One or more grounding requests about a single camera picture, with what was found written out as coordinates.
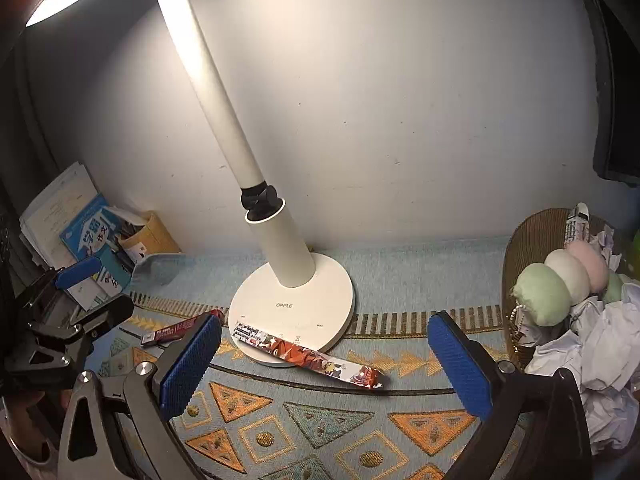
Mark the dark red long box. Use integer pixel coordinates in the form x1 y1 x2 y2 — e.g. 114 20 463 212
141 314 202 347

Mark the orange cartoon long box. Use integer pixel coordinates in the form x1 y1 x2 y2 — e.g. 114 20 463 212
232 323 383 390

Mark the blue cover book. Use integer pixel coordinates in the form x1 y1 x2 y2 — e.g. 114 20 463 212
60 194 131 311

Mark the stack of books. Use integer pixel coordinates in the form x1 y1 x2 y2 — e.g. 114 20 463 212
20 162 98 269

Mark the tan pen holder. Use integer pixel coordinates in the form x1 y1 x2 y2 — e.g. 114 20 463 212
114 208 181 263

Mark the crumpled paper ball front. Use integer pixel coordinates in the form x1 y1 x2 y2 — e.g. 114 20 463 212
525 283 639 454

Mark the patterned blue table cloth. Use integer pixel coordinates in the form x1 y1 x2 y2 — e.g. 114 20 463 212
94 234 616 480

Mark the white plush ball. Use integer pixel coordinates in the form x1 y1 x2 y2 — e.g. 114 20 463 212
544 249 590 304

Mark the white desk lamp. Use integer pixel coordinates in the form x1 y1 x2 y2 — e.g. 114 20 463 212
24 0 356 370

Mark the pink plush ball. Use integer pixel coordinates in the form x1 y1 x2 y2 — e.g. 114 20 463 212
565 240 608 294

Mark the brown woven basket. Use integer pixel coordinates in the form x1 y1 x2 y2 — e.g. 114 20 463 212
502 203 624 368

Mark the black wall monitor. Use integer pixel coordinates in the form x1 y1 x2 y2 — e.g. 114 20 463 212
582 0 639 188

